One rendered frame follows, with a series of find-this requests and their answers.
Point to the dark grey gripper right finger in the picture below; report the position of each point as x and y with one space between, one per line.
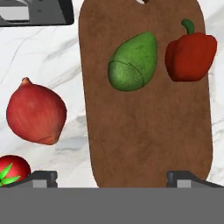
180 178

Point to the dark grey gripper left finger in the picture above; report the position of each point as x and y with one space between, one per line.
43 178

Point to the red tomato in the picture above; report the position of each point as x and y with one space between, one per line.
16 169

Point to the brown wooden cutting board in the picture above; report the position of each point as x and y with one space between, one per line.
145 122

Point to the red onion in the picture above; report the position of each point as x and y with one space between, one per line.
36 112

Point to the red bell pepper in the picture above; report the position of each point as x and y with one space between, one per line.
189 55

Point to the green avocado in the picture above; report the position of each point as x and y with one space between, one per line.
133 62

